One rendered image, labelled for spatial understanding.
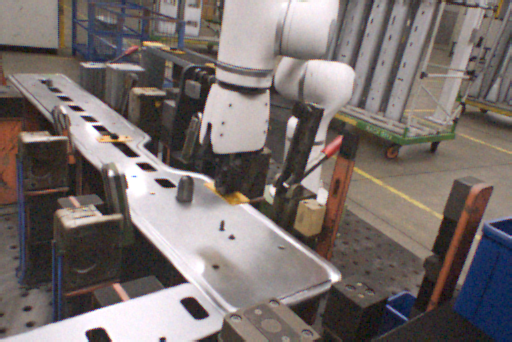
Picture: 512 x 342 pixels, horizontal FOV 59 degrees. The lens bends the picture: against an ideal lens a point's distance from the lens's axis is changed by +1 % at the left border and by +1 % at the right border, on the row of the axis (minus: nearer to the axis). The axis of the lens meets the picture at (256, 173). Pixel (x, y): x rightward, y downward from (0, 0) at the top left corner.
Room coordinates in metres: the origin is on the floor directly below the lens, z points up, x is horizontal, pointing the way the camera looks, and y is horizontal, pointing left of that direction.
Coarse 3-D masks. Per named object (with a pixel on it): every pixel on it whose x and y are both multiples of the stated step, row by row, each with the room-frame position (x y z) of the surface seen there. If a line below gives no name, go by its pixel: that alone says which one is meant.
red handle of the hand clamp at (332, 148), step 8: (328, 144) 0.84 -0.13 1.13; (336, 144) 0.83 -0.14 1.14; (320, 152) 0.83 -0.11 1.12; (328, 152) 0.82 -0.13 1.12; (336, 152) 0.83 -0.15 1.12; (312, 160) 0.81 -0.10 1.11; (320, 160) 0.81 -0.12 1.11; (312, 168) 0.80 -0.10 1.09; (304, 176) 0.79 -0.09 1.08; (288, 184) 0.76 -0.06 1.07
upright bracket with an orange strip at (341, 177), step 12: (348, 132) 0.70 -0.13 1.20; (348, 144) 0.70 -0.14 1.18; (348, 156) 0.70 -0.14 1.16; (336, 168) 0.71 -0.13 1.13; (348, 168) 0.69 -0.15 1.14; (336, 180) 0.71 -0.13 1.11; (348, 180) 0.70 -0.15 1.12; (336, 192) 0.71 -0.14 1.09; (336, 204) 0.70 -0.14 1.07; (324, 216) 0.71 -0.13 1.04; (336, 216) 0.69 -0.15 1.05; (324, 228) 0.71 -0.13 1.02; (336, 228) 0.70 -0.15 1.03; (324, 240) 0.71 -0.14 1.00; (324, 252) 0.70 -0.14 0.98; (312, 312) 0.69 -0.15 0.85; (312, 324) 0.70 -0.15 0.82
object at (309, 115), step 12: (300, 108) 0.76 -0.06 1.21; (312, 108) 0.79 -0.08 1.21; (324, 108) 0.78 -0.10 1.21; (300, 120) 0.79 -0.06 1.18; (312, 120) 0.77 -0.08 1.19; (300, 132) 0.79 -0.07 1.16; (312, 132) 0.77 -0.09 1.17; (300, 144) 0.78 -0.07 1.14; (312, 144) 0.77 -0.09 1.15; (288, 156) 0.78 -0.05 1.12; (300, 156) 0.76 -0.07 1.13; (288, 168) 0.78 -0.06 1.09; (300, 168) 0.76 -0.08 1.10; (300, 180) 0.76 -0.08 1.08; (288, 192) 0.75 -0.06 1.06
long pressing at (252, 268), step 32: (32, 96) 1.28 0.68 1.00; (128, 128) 1.13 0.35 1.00; (96, 160) 0.89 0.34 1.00; (128, 160) 0.91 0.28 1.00; (160, 160) 0.93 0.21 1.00; (128, 192) 0.76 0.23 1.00; (160, 192) 0.78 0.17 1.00; (160, 224) 0.66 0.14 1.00; (192, 224) 0.68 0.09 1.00; (256, 224) 0.72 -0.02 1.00; (192, 256) 0.58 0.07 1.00; (224, 256) 0.60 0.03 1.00; (256, 256) 0.61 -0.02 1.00; (288, 256) 0.63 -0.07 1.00; (320, 256) 0.64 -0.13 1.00; (224, 288) 0.52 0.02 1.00; (256, 288) 0.53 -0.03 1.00; (288, 288) 0.54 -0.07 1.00; (320, 288) 0.56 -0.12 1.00
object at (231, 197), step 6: (210, 186) 0.69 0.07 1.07; (216, 192) 0.67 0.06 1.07; (228, 192) 0.67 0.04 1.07; (234, 192) 0.68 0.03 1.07; (222, 198) 0.65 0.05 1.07; (228, 198) 0.65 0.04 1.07; (234, 198) 0.66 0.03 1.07; (240, 198) 0.66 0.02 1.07; (246, 198) 0.67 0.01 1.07; (234, 204) 0.64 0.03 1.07
